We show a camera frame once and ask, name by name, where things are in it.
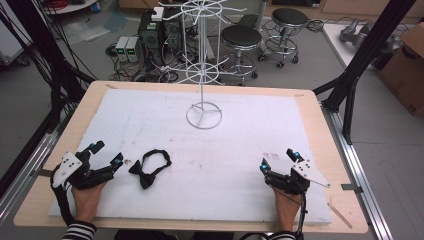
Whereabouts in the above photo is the black round stool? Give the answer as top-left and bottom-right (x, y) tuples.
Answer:
(258, 7), (310, 69)
(218, 24), (264, 87)

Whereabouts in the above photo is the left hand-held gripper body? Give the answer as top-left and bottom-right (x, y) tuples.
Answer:
(52, 149), (116, 191)

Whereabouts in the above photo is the brown cardboard box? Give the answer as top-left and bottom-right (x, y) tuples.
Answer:
(378, 21), (424, 117)

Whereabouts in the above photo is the black metal frame strut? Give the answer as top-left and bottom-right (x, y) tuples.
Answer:
(312, 0), (418, 146)
(5, 0), (88, 133)

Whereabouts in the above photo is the aluminium rail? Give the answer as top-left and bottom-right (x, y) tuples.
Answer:
(0, 124), (64, 224)
(320, 103), (395, 240)

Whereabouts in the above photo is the grey table clamp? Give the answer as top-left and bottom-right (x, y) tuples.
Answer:
(340, 183), (364, 195)
(30, 168), (54, 178)

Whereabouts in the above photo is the grey power supply unit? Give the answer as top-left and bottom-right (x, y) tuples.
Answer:
(114, 35), (130, 63)
(125, 35), (142, 64)

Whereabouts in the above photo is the white power strip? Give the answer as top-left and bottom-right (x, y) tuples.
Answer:
(150, 6), (165, 22)

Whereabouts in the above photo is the white wire display rack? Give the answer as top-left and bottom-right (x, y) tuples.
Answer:
(157, 0), (248, 131)

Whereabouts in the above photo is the black bow tie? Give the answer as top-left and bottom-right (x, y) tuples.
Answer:
(128, 148), (173, 191)

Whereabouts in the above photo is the person's left hand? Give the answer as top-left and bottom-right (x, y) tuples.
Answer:
(70, 180), (108, 224)

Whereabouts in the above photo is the black computer tower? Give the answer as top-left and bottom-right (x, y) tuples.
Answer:
(137, 9), (184, 64)

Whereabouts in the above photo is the thin wooden stick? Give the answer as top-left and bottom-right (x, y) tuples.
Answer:
(327, 203), (354, 230)

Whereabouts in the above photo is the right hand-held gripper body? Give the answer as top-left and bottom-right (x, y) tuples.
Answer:
(264, 159), (332, 196)

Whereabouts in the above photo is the person's right hand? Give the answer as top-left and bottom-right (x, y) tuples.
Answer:
(272, 187), (303, 233)

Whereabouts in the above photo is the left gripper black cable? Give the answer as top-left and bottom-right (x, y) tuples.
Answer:
(49, 175), (77, 228)

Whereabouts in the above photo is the white foam mat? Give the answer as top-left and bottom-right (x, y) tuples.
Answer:
(47, 88), (333, 225)

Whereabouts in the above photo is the tangle of floor cables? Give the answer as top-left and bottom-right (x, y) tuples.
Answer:
(104, 43), (201, 84)

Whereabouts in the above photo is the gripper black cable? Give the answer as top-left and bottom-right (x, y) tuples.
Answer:
(49, 175), (77, 228)
(293, 190), (310, 240)

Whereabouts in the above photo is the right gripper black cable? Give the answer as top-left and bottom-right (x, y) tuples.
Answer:
(293, 190), (310, 240)

